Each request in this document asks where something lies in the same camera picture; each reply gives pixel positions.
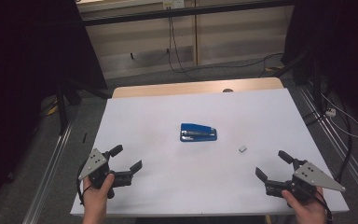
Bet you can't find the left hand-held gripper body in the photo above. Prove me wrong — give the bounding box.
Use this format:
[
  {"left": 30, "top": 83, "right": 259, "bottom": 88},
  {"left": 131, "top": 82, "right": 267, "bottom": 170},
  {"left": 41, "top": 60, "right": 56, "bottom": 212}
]
[{"left": 77, "top": 148, "right": 134, "bottom": 200}]

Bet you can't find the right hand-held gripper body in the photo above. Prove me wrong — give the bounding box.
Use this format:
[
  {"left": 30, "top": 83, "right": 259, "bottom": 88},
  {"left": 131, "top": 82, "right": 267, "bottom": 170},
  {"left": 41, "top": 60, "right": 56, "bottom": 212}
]
[{"left": 264, "top": 160, "right": 347, "bottom": 206}]

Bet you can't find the blue stapler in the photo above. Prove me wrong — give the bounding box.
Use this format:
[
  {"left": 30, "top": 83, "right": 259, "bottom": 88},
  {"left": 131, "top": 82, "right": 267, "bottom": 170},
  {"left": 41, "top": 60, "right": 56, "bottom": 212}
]
[{"left": 179, "top": 122, "right": 218, "bottom": 143}]

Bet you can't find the person's left hand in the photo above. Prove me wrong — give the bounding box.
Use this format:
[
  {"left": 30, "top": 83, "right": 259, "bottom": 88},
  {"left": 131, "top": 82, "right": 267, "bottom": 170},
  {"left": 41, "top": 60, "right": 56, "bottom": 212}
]
[{"left": 82, "top": 173, "right": 116, "bottom": 224}]

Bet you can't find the person's right hand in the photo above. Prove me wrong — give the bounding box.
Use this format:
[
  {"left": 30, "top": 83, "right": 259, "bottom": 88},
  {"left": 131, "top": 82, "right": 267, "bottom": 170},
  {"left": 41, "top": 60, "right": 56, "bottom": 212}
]
[{"left": 281, "top": 186, "right": 328, "bottom": 224}]

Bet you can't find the white table sheet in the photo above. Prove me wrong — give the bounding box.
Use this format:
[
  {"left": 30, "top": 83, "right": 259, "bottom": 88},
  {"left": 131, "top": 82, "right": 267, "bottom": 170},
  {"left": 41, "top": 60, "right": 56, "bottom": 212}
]
[{"left": 69, "top": 88, "right": 351, "bottom": 217}]

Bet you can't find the black metal stand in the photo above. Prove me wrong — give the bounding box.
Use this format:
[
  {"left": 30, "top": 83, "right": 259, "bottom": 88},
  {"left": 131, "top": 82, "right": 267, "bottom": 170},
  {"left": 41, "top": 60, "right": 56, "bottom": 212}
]
[
  {"left": 54, "top": 78, "right": 110, "bottom": 136},
  {"left": 273, "top": 49, "right": 325, "bottom": 110}
]

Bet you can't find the black curtain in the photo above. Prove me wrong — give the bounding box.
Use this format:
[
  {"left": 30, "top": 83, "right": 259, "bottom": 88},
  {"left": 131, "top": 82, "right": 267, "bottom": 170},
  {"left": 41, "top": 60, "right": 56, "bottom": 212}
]
[
  {"left": 281, "top": 0, "right": 358, "bottom": 125},
  {"left": 0, "top": 0, "right": 108, "bottom": 218}
]

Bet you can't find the black horizontal beam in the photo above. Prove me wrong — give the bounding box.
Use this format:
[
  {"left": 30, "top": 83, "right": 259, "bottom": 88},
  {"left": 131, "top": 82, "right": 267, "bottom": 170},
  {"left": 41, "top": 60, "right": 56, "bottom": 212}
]
[{"left": 80, "top": 0, "right": 295, "bottom": 27}]

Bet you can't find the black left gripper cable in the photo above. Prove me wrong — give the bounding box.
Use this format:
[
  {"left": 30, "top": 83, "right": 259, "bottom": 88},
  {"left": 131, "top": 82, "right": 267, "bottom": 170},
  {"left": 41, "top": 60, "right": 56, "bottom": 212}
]
[{"left": 75, "top": 160, "right": 93, "bottom": 207}]

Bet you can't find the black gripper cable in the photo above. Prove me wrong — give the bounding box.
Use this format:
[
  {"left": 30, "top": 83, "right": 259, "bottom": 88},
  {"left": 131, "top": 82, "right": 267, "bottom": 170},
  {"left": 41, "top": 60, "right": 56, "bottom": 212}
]
[
  {"left": 75, "top": 160, "right": 93, "bottom": 207},
  {"left": 315, "top": 190, "right": 334, "bottom": 224}
]

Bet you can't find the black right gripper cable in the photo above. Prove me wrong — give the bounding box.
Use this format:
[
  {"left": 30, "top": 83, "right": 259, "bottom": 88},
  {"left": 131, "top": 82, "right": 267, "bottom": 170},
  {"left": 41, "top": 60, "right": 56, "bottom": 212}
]
[{"left": 315, "top": 190, "right": 334, "bottom": 224}]

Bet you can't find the aluminium floor rail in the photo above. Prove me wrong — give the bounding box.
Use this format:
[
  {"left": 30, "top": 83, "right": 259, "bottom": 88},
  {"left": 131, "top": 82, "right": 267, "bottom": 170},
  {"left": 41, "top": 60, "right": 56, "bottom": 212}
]
[
  {"left": 21, "top": 122, "right": 74, "bottom": 224},
  {"left": 296, "top": 85, "right": 358, "bottom": 213}
]

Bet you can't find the black floor cable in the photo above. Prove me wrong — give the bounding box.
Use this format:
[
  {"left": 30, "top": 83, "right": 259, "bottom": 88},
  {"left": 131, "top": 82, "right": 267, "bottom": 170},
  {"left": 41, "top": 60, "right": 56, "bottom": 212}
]
[{"left": 304, "top": 92, "right": 353, "bottom": 185}]

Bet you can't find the white cable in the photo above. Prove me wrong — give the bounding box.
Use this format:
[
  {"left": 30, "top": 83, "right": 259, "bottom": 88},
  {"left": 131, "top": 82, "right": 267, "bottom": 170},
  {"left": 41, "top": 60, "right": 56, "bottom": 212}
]
[{"left": 320, "top": 92, "right": 358, "bottom": 139}]

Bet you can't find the long black hanging cable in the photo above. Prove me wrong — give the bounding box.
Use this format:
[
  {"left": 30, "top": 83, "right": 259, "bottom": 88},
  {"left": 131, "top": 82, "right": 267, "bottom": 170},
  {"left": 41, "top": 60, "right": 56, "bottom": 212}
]
[{"left": 167, "top": 15, "right": 285, "bottom": 82}]

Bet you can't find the white wall socket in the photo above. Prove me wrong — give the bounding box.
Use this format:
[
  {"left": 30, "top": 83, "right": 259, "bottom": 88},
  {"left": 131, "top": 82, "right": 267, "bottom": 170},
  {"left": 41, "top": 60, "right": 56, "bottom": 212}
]
[{"left": 162, "top": 0, "right": 185, "bottom": 9}]

